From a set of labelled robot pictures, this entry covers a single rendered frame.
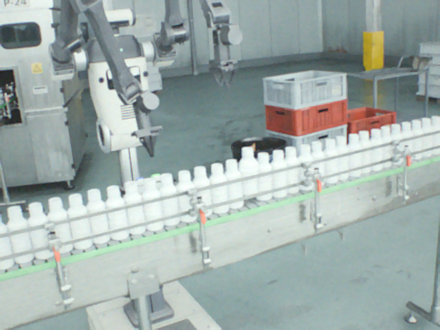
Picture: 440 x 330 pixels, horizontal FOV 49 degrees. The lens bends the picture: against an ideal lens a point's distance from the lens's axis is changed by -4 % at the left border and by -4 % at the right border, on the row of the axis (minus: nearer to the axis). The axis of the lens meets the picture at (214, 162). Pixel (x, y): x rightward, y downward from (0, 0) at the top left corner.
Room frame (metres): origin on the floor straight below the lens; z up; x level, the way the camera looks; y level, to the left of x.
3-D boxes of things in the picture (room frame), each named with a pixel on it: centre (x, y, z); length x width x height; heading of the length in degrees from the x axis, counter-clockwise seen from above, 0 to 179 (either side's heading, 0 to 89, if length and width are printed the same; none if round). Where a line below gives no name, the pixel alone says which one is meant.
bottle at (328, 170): (1.77, -0.44, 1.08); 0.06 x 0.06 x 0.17
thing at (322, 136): (4.12, -0.81, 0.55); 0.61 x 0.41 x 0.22; 123
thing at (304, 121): (4.13, -0.82, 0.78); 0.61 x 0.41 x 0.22; 122
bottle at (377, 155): (1.88, -0.65, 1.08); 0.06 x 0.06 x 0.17
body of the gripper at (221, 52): (1.76, -0.06, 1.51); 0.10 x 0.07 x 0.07; 25
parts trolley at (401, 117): (6.11, -2.29, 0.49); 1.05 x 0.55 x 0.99; 116
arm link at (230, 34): (1.73, -0.07, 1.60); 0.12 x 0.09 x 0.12; 28
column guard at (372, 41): (11.17, -3.80, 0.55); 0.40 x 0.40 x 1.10; 26
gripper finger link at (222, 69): (1.75, -0.06, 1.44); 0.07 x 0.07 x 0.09; 25
